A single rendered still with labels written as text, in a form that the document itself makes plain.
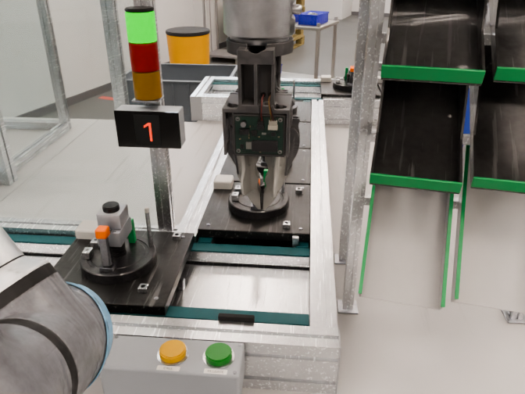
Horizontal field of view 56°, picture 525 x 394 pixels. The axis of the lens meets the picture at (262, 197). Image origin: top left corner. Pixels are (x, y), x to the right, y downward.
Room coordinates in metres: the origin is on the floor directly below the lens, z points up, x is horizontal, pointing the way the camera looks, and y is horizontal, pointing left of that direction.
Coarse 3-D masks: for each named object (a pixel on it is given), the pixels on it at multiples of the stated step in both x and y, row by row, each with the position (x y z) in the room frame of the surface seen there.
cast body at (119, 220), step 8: (104, 208) 0.78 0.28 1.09; (112, 208) 0.78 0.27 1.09; (120, 208) 0.80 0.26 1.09; (96, 216) 0.77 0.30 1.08; (104, 216) 0.77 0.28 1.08; (112, 216) 0.77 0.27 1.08; (120, 216) 0.78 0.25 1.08; (128, 216) 0.81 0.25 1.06; (104, 224) 0.77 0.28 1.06; (112, 224) 0.77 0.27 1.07; (120, 224) 0.77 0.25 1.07; (128, 224) 0.80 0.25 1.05; (112, 232) 0.76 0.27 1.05; (120, 232) 0.76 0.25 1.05; (128, 232) 0.80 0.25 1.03; (112, 240) 0.76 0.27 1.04; (120, 240) 0.76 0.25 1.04
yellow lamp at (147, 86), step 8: (136, 72) 0.89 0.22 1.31; (152, 72) 0.89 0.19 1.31; (136, 80) 0.88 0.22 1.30; (144, 80) 0.88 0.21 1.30; (152, 80) 0.89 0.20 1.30; (160, 80) 0.90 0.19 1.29; (136, 88) 0.89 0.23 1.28; (144, 88) 0.88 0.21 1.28; (152, 88) 0.88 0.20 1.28; (160, 88) 0.90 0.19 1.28; (136, 96) 0.89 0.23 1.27; (144, 96) 0.88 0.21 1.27; (152, 96) 0.88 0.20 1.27; (160, 96) 0.90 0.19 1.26
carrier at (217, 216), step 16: (224, 176) 1.14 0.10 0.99; (224, 192) 1.09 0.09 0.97; (240, 192) 1.04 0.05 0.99; (288, 192) 1.09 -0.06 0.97; (304, 192) 1.09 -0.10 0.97; (208, 208) 1.01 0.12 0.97; (224, 208) 1.01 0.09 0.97; (240, 208) 0.97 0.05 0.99; (256, 208) 0.96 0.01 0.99; (272, 208) 0.97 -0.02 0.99; (288, 208) 1.01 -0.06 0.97; (304, 208) 1.01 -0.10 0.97; (208, 224) 0.93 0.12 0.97; (224, 224) 0.93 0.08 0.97; (240, 224) 0.93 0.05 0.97; (256, 224) 0.93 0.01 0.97; (272, 224) 0.93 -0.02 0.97; (304, 224) 0.93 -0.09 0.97; (288, 240) 0.90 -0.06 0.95; (304, 240) 0.90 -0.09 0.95
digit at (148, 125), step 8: (136, 120) 0.88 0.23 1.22; (144, 120) 0.88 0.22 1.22; (152, 120) 0.88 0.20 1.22; (136, 128) 0.88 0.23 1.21; (144, 128) 0.88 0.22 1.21; (152, 128) 0.88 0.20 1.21; (136, 136) 0.88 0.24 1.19; (144, 136) 0.88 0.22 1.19; (152, 136) 0.88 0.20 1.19; (160, 136) 0.88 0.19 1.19; (144, 144) 0.88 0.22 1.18; (152, 144) 0.88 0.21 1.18; (160, 144) 0.88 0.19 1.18
